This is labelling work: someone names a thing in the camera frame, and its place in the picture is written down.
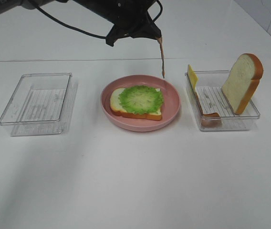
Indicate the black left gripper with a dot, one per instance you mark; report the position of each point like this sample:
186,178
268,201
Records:
130,18

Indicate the bread slice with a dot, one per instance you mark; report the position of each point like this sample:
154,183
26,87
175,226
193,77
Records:
118,110
242,82

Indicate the pink round plate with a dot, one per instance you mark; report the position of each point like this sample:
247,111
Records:
169,109

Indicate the bacon strip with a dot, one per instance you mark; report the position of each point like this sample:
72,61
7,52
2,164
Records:
208,120
159,40

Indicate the clear plastic container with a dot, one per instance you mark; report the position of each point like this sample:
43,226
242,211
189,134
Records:
212,100
41,104

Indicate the yellow cheese slice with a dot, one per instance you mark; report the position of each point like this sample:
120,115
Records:
192,77

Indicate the clear left plastic container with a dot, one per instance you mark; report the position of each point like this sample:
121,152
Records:
41,104

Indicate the green lettuce leaf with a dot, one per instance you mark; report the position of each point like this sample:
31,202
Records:
141,99

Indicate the clear right plastic container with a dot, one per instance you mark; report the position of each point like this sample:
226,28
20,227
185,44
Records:
212,100

